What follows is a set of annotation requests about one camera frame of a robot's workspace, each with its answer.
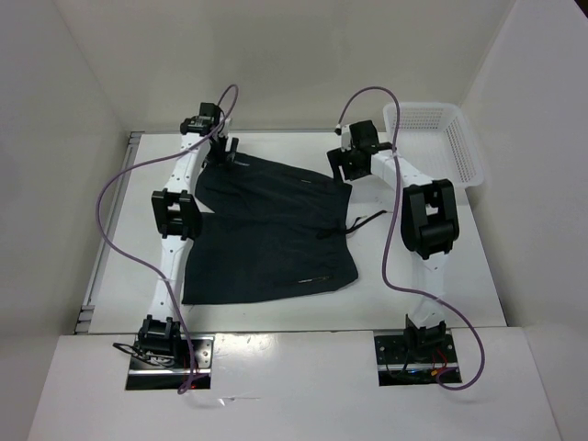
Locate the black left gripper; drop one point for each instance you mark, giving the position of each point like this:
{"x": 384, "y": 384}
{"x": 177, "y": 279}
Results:
{"x": 223, "y": 157}

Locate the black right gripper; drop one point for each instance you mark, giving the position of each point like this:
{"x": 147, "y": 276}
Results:
{"x": 334, "y": 158}

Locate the dark navy shorts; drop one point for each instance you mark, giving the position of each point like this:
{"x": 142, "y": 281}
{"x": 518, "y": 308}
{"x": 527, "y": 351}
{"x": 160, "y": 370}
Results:
{"x": 271, "y": 232}

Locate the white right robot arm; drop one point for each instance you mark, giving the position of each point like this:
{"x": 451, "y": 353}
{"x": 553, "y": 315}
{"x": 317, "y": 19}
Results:
{"x": 424, "y": 209}

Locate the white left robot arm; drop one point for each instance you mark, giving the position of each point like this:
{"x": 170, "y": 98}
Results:
{"x": 179, "y": 222}

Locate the white plastic perforated basket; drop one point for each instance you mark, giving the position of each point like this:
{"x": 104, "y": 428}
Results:
{"x": 437, "y": 139}

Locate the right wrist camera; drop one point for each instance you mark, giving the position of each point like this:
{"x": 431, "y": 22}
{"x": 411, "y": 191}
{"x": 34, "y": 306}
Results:
{"x": 344, "y": 134}

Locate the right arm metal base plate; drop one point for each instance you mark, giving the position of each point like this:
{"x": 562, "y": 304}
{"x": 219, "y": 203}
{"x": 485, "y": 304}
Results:
{"x": 399, "y": 366}

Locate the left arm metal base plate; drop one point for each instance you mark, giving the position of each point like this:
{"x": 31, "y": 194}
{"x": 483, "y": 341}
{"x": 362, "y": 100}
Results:
{"x": 151, "y": 372}

